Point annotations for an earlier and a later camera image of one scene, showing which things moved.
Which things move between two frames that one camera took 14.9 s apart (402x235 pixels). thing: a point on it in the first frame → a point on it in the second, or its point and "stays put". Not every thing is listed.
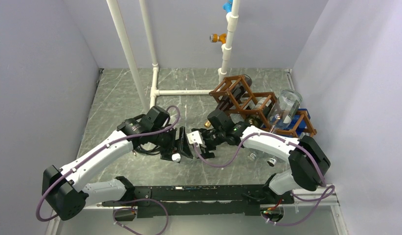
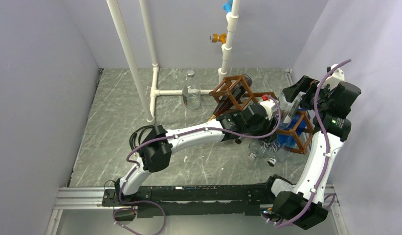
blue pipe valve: x=227 y=6 stays put
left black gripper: x=167 y=152 → x=273 y=125
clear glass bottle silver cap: x=176 y=157 → x=191 y=93
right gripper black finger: x=205 y=153 → x=306 y=86
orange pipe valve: x=215 y=37 stays put
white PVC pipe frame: x=133 y=67 stays put
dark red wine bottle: x=232 y=94 stays put
